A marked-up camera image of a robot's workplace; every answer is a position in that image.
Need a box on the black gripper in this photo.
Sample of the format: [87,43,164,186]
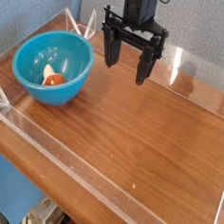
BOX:
[103,5,169,84]

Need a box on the brown toy mushroom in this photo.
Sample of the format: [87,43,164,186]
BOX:
[42,65,65,86]

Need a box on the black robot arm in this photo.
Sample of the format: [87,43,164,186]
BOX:
[103,0,170,84]

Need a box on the blue bowl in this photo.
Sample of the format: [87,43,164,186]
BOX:
[11,30,94,106]

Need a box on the clear acrylic back barrier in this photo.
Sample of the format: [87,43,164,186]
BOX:
[90,32,224,121]

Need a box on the clear acrylic barrier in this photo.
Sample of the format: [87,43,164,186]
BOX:
[90,32,224,121]
[0,86,166,224]

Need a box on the clear acrylic front barrier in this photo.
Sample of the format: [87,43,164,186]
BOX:
[0,86,166,224]

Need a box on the white power strip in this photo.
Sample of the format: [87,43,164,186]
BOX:
[20,196,65,224]

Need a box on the clear acrylic corner bracket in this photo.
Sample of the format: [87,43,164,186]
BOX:
[65,8,97,41]

